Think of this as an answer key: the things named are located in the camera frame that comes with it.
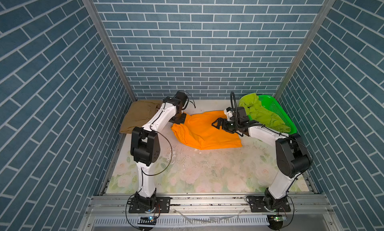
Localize aluminium front rail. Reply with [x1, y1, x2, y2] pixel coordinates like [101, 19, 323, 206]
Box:
[86, 193, 333, 217]

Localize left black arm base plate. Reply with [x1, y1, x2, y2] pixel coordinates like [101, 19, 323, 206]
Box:
[128, 195, 171, 214]

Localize orange shorts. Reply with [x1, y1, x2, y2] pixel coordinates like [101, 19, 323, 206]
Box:
[171, 111, 242, 150]

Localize left aluminium corner post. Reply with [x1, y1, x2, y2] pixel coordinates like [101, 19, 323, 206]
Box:
[82, 0, 137, 101]

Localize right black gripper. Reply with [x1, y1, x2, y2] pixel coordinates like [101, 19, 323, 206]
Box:
[211, 117, 240, 134]

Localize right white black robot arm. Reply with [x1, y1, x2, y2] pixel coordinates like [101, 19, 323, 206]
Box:
[212, 107, 313, 205]

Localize tan drawstring shorts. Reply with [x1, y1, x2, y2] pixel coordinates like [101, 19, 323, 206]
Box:
[120, 100, 163, 134]

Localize light green garment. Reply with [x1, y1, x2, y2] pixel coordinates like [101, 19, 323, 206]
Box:
[239, 93, 291, 133]

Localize aluminium corner post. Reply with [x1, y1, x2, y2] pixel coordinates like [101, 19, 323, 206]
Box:
[82, 0, 137, 101]
[274, 0, 336, 100]

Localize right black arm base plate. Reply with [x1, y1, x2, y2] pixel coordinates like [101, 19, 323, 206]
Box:
[246, 196, 291, 213]

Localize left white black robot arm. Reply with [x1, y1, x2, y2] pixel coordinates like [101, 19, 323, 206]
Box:
[131, 91, 189, 200]

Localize green perforated plastic basket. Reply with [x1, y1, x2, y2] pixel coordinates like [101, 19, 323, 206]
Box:
[259, 95, 297, 134]

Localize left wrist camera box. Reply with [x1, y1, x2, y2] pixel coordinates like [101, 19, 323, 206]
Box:
[174, 91, 189, 110]

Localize right aluminium corner post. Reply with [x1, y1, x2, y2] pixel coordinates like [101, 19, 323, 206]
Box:
[274, 0, 336, 100]

